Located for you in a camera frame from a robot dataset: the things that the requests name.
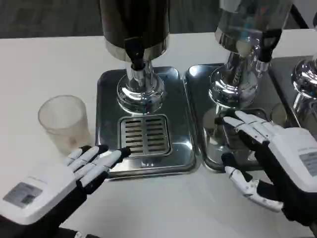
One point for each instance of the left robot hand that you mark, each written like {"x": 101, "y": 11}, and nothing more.
{"x": 37, "y": 196}

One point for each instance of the clear steel drink dispenser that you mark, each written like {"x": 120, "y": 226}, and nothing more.
{"x": 247, "y": 22}

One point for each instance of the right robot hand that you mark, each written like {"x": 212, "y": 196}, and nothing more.
{"x": 289, "y": 153}

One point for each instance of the black tap on clear dispenser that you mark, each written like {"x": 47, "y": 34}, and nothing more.
{"x": 268, "y": 44}

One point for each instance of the steel drip tray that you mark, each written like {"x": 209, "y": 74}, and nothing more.
{"x": 280, "y": 81}
{"x": 180, "y": 138}
{"x": 198, "y": 99}

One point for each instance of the chrome drink dispenser base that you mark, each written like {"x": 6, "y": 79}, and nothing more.
{"x": 305, "y": 74}

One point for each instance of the clear ribbed glass cup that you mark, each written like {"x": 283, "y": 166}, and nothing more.
{"x": 64, "y": 124}

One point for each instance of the steel drip grid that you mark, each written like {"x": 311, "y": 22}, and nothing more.
{"x": 144, "y": 135}

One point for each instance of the dark drink dispenser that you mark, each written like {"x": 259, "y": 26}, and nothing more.
{"x": 133, "y": 22}

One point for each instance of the black metal bar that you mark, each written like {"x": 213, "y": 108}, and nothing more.
{"x": 301, "y": 12}

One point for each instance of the black tap on dark dispenser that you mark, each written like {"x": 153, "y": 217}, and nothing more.
{"x": 135, "y": 53}

